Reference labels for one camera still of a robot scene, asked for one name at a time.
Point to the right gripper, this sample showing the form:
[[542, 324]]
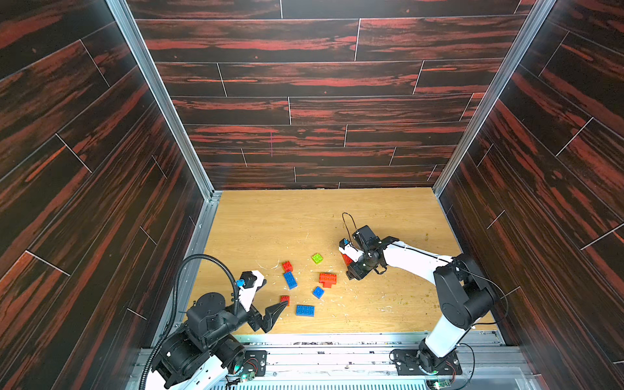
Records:
[[366, 263]]

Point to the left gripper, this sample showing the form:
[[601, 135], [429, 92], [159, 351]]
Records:
[[267, 321]]

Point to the long red lego brick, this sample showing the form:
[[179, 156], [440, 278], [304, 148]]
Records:
[[327, 280], [347, 259]]

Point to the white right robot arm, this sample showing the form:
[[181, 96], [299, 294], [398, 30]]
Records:
[[464, 294]]

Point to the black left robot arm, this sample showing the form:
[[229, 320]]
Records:
[[203, 351]]

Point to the long blue lego brick far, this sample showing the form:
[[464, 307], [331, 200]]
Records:
[[290, 280]]

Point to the long blue lego brick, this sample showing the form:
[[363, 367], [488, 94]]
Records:
[[290, 280], [305, 310]]

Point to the long blue lego brick near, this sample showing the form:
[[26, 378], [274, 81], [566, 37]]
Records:
[[305, 310]]

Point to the green small lego brick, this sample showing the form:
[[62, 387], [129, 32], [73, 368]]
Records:
[[317, 258]]

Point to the small blue lego brick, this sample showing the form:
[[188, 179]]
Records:
[[318, 292]]

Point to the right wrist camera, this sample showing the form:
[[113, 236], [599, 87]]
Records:
[[346, 247]]

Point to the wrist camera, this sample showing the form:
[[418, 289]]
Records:
[[247, 279], [346, 247]]

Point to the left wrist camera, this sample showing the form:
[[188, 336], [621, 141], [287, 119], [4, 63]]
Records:
[[247, 279]]

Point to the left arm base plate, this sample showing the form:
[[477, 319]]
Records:
[[254, 364]]

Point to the aluminium front rail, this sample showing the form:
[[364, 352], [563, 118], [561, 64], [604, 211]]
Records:
[[361, 361]]

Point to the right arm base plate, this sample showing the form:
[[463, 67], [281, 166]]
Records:
[[416, 362]]

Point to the aluminium corner post right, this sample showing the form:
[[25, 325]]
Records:
[[526, 35]]

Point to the aluminium corner post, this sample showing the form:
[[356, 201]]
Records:
[[138, 48], [526, 35]]

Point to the aluminium corner post left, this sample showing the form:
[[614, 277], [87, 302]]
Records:
[[138, 48]]

